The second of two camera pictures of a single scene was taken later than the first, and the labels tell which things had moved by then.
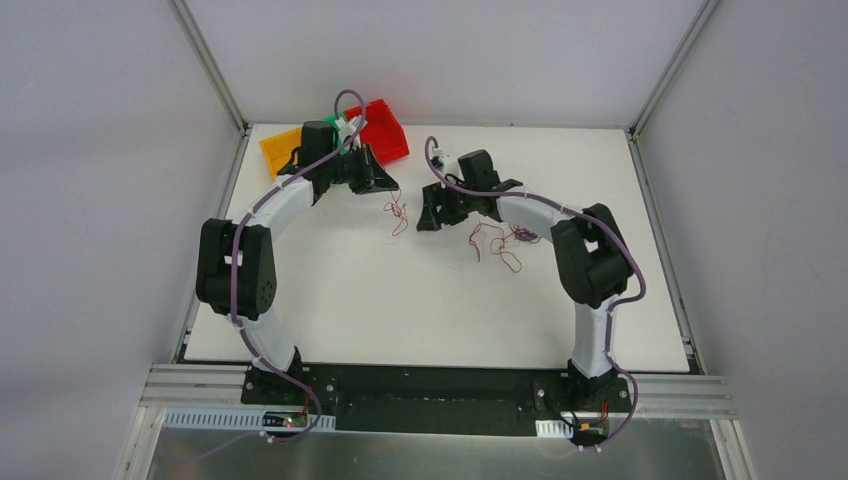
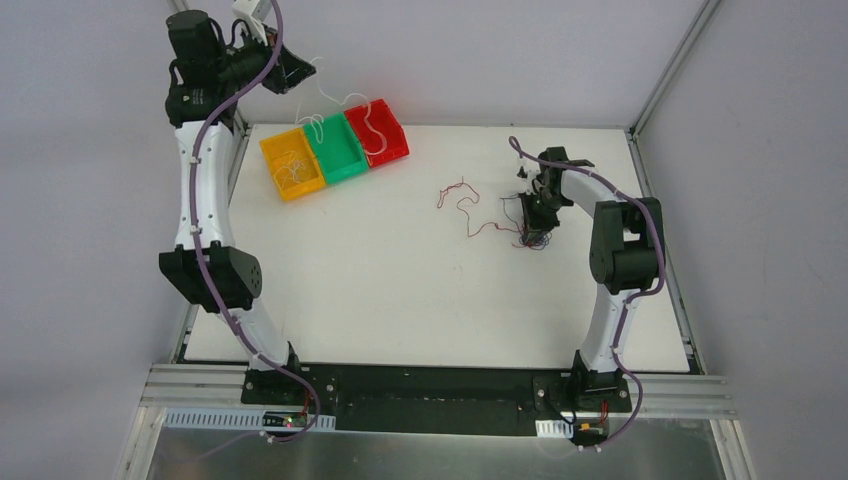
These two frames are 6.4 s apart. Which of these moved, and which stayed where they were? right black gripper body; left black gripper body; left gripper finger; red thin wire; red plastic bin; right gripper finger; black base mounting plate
Moved: red thin wire; left gripper finger; right gripper finger; right black gripper body; left black gripper body
Stayed: black base mounting plate; red plastic bin
